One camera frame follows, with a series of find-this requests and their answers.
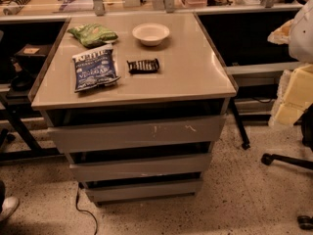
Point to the grey top drawer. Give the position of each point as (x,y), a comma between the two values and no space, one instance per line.
(135,134)

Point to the grey drawer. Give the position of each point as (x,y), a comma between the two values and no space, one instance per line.
(140,167)
(143,191)
(135,134)

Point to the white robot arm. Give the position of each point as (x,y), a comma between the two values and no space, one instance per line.
(295,92)

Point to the grey drawer cabinet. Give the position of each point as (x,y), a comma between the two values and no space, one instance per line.
(190,82)

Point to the grey middle drawer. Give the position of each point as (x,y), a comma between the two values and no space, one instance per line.
(140,167)

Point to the grey bottom drawer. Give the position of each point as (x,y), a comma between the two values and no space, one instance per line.
(143,191)

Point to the black striped snack bar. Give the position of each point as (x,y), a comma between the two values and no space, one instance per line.
(143,66)

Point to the blue Kettle chips bag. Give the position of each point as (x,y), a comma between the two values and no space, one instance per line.
(93,68)

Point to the white paper bowl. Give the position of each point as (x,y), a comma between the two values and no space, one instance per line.
(150,34)

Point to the green chips bag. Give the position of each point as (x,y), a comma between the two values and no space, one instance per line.
(93,35)

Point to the black office chair base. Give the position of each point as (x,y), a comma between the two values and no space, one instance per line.
(267,159)

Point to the black box with label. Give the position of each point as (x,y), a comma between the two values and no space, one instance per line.
(33,53)

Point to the white shoe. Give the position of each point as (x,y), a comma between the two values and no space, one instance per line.
(9,206)

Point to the black caster wheel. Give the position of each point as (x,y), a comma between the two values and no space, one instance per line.
(305,222)

